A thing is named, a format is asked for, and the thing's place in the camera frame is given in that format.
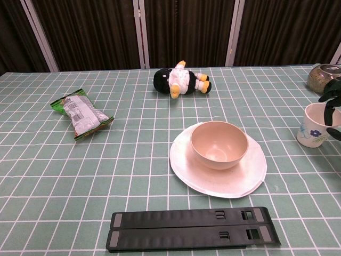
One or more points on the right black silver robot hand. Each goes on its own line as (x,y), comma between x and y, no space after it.
(334,90)

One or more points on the small white cup blue flower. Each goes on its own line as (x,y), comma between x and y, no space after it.
(310,133)

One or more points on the white round plate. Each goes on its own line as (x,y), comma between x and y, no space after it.
(221,184)

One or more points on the glass spice jar black lid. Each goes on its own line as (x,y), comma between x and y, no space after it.
(317,78)

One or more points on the black white penguin plush toy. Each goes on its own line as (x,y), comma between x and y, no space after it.
(181,80)

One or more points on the green white snack bag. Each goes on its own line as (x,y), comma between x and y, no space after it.
(81,114)

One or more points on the green checkered tablecloth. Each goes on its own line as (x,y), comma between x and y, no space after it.
(80,186)

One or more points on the white screen frame post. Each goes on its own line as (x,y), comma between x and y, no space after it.
(141,34)
(40,34)
(231,34)
(336,57)

